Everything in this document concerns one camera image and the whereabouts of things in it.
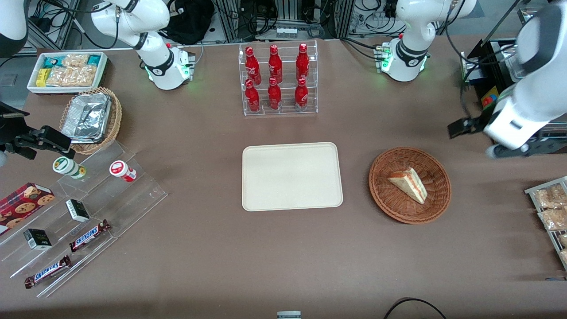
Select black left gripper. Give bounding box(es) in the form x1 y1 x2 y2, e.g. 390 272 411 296
447 114 489 139

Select triangle sandwich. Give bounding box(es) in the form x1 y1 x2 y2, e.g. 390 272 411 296
388 167 428 205

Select aluminium foil tray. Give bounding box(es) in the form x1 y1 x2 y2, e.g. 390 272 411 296
61 93 112 144

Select light wicker basket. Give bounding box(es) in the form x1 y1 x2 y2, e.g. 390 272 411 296
59 87 123 155

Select tray of wrapped snacks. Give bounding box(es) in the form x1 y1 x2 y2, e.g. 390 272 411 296
524 176 567 271

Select round brown wicker basket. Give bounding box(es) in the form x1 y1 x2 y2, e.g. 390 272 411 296
369 147 452 224

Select cream rectangular tray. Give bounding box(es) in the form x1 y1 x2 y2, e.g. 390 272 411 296
241 142 344 212

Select green lid white cup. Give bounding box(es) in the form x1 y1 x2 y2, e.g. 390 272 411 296
52 156 87 180

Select colourful card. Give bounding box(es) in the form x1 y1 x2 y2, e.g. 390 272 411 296
481 86 500 109

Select large clear cracker bag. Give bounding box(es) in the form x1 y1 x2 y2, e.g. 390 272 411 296
46 66 97 88

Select black equipment stand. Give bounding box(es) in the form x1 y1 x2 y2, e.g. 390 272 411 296
460 39 532 109

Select red lid white cup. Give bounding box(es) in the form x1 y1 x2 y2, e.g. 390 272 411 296
109 160 137 183

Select small black box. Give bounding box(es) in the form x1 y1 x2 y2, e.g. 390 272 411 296
65 199 91 223
23 228 53 251

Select red cookie box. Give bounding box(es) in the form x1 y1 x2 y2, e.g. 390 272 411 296
0 182 56 236

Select small clear cracker bag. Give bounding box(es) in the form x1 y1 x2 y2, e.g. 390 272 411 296
62 54 90 68

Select white snack bin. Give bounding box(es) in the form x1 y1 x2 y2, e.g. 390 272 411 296
27 51 109 96

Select clear acrylic stepped display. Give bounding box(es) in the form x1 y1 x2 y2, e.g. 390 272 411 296
0 141 168 299

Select brown Snickers bar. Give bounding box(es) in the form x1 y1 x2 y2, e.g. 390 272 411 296
24 255 72 289
69 219 112 253

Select red cola bottle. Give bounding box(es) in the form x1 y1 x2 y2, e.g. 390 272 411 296
245 46 262 86
294 78 309 112
268 44 283 85
245 79 260 113
267 77 282 111
295 43 310 82

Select clear acrylic bottle rack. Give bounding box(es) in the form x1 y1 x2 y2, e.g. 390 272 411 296
238 39 319 117

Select black bag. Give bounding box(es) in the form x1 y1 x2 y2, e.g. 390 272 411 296
160 0 216 45

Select dark right wrist camera mount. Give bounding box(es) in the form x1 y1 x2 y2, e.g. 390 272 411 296
0 101 38 167

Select dark wrist camera mount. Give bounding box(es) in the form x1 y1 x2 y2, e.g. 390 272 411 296
486 133 567 159
0 101 38 167

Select dark left wrist camera mount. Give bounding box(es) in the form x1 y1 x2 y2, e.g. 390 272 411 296
486 133 567 159

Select black cable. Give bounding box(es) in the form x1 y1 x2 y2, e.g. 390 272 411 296
383 297 448 319

